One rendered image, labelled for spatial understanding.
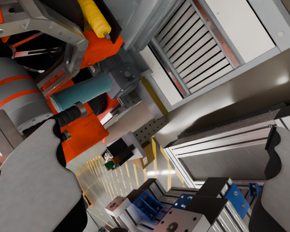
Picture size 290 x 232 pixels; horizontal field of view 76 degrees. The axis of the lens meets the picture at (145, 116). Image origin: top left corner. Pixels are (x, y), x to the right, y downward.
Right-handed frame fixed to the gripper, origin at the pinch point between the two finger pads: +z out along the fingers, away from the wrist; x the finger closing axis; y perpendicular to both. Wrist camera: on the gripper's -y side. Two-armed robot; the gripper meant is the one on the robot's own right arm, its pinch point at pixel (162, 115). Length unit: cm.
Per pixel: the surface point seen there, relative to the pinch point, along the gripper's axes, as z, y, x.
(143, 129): 104, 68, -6
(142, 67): 116, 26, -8
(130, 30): 96, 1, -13
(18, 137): 20.1, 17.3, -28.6
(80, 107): 31.0, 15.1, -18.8
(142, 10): 88, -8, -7
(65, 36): 45, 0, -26
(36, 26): 35.2, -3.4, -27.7
